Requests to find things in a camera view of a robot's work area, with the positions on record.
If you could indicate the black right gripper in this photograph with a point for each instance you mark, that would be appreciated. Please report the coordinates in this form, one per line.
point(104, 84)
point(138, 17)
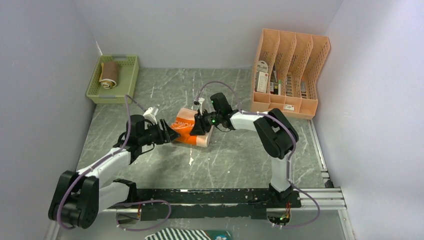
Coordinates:
point(200, 125)

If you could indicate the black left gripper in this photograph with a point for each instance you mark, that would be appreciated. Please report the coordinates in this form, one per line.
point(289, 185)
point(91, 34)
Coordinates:
point(167, 135)

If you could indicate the orange and cream towel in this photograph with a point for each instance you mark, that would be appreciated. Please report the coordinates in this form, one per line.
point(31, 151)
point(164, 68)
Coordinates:
point(184, 123)

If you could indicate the green perforated plastic basket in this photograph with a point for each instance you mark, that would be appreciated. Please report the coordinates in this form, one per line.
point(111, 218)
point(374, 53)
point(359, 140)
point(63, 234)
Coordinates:
point(129, 69)

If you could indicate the yellow brown bear towel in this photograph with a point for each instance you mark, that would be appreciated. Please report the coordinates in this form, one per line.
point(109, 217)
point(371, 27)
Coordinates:
point(109, 74)

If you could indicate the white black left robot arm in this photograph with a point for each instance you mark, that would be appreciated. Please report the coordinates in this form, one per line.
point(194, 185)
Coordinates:
point(81, 195)

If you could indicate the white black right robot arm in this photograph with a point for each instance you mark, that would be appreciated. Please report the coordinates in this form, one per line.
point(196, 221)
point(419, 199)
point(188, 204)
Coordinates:
point(277, 135)

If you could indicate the white red stationery box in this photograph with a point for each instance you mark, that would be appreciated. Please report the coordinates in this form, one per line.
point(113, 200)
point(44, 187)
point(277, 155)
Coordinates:
point(262, 81)

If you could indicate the white hanging card package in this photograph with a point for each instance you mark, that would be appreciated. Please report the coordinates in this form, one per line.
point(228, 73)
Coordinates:
point(262, 66)

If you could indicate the black white striped cloth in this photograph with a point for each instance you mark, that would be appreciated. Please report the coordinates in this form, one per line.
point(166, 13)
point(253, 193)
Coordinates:
point(178, 234)

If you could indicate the pink plastic file organizer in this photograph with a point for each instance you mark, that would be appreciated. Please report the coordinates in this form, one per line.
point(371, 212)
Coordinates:
point(295, 61)

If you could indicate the teal patterned cloth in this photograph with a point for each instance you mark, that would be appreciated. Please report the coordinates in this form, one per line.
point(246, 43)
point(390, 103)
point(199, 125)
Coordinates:
point(218, 234)

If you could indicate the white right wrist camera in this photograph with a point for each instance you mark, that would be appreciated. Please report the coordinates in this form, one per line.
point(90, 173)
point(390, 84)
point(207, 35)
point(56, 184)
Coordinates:
point(199, 103)

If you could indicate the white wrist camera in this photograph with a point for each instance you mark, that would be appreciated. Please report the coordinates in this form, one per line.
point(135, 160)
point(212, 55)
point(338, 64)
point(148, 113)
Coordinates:
point(150, 114)
point(199, 103)

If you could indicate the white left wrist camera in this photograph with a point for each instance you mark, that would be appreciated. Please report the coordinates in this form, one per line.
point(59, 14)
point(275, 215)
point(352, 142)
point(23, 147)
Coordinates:
point(150, 114)

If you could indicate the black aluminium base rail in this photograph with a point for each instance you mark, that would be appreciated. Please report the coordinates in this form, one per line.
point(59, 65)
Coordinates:
point(255, 203)

